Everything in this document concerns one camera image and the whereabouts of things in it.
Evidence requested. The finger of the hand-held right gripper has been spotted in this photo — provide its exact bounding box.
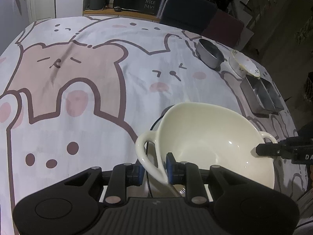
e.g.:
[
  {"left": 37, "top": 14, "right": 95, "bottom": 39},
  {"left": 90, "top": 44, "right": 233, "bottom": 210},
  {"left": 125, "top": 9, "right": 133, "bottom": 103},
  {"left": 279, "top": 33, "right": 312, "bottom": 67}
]
[{"left": 255, "top": 141, "right": 284, "bottom": 157}]

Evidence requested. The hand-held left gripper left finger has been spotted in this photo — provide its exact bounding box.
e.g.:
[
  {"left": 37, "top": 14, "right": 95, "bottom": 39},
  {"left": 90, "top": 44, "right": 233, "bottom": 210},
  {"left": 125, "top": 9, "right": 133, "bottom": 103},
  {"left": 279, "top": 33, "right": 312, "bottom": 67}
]
[{"left": 62, "top": 163, "right": 145, "bottom": 205}]

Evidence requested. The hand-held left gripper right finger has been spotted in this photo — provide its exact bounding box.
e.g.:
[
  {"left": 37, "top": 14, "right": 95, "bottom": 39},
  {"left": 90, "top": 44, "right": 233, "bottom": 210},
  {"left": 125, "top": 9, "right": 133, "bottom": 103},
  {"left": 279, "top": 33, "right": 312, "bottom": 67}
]
[{"left": 166, "top": 152, "right": 245, "bottom": 205}]

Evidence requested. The white leaf-print plate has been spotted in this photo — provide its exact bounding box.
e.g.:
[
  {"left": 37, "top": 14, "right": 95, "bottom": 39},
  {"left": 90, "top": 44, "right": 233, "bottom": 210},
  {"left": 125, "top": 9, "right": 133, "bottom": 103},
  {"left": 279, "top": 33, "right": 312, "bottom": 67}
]
[{"left": 145, "top": 105, "right": 189, "bottom": 199}]

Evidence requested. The cream bowl with handles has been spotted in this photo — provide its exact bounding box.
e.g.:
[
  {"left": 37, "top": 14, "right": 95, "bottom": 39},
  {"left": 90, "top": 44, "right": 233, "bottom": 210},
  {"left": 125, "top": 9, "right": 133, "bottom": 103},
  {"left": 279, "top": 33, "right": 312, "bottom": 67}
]
[{"left": 135, "top": 102, "right": 278, "bottom": 190}]

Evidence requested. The steel rectangular container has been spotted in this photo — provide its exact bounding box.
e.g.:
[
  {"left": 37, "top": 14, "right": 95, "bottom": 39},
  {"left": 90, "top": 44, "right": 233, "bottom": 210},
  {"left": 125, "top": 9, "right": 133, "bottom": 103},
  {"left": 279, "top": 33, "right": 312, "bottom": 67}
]
[
  {"left": 240, "top": 75, "right": 269, "bottom": 114},
  {"left": 260, "top": 78, "right": 284, "bottom": 112}
]

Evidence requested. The white floral bowl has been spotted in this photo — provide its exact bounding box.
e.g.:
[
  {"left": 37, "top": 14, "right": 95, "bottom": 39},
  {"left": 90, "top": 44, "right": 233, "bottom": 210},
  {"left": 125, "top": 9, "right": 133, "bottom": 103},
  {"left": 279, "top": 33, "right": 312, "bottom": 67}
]
[{"left": 228, "top": 49, "right": 260, "bottom": 79}]

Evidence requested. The round steel bowl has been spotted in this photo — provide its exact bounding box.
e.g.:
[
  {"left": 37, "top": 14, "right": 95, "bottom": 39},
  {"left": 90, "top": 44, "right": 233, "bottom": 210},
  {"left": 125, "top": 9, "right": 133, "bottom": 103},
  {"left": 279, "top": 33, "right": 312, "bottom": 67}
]
[{"left": 195, "top": 39, "right": 225, "bottom": 68}]

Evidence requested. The bear-print tablecloth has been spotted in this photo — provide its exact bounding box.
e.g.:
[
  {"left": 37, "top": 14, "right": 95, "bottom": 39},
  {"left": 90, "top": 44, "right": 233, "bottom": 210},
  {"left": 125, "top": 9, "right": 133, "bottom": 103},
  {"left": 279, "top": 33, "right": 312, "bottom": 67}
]
[{"left": 0, "top": 16, "right": 301, "bottom": 235}]

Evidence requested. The maroon chair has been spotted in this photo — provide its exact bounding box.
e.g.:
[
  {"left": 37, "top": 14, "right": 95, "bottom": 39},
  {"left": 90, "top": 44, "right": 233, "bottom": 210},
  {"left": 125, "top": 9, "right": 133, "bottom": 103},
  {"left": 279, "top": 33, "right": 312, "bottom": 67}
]
[{"left": 202, "top": 10, "right": 245, "bottom": 48}]

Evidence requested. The dark blue chair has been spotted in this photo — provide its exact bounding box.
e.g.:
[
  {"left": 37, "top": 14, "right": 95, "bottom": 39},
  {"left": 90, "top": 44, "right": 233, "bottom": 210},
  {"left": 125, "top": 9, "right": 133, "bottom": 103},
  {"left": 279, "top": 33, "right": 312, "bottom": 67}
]
[{"left": 159, "top": 0, "right": 218, "bottom": 33}]

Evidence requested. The low wooden platform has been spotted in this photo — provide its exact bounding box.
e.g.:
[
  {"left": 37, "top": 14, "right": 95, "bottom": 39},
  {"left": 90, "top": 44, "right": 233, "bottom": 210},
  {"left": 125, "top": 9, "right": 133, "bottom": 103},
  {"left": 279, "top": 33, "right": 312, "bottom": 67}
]
[{"left": 83, "top": 7, "right": 162, "bottom": 22}]

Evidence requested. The white lower cabinet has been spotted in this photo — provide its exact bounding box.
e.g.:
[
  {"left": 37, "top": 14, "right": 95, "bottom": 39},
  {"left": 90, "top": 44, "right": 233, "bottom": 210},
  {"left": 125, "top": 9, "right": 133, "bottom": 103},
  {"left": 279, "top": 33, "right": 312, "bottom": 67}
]
[{"left": 26, "top": 0, "right": 57, "bottom": 24}]

